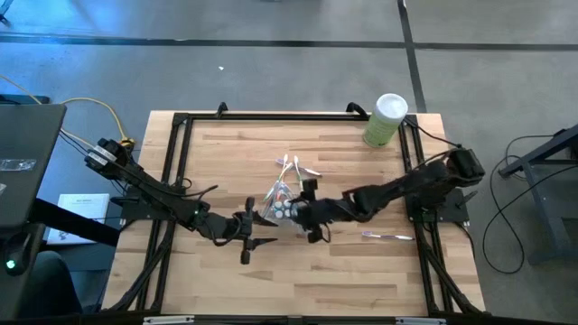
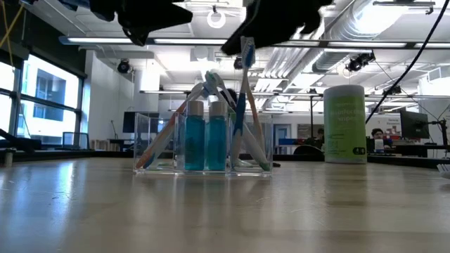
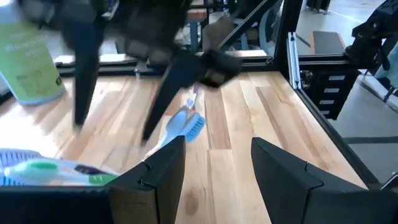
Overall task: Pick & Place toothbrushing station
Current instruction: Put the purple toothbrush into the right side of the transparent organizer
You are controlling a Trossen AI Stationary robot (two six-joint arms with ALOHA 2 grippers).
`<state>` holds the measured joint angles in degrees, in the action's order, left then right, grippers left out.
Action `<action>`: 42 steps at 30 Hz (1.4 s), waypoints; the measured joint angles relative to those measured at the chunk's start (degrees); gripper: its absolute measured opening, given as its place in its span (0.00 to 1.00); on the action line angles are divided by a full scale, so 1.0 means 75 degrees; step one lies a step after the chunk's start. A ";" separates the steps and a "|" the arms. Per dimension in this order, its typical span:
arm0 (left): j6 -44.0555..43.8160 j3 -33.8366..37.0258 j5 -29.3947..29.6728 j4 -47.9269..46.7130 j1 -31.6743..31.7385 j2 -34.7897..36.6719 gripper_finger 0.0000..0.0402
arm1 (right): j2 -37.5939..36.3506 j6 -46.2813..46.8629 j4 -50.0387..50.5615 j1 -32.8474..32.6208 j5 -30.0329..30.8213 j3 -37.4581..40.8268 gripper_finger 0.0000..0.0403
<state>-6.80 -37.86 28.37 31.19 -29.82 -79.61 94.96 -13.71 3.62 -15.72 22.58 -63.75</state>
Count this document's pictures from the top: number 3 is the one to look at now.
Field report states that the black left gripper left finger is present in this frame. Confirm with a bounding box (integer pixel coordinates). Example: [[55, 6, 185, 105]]
[[0, 135, 187, 224]]

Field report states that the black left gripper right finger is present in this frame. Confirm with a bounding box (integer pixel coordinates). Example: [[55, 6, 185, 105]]
[[250, 136, 398, 224]]

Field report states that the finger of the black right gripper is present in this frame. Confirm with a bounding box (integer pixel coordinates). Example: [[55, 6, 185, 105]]
[[141, 54, 205, 142], [62, 17, 102, 129]]

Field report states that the green disinfecting wipes canister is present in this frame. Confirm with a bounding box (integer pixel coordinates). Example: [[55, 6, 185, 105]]
[[0, 21, 67, 106]]

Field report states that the black drawer cabinet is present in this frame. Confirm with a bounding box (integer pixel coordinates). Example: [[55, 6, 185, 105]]
[[300, 70, 361, 121]]

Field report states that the black aluminium table frame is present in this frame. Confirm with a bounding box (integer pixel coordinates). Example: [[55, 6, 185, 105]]
[[54, 0, 398, 191]]

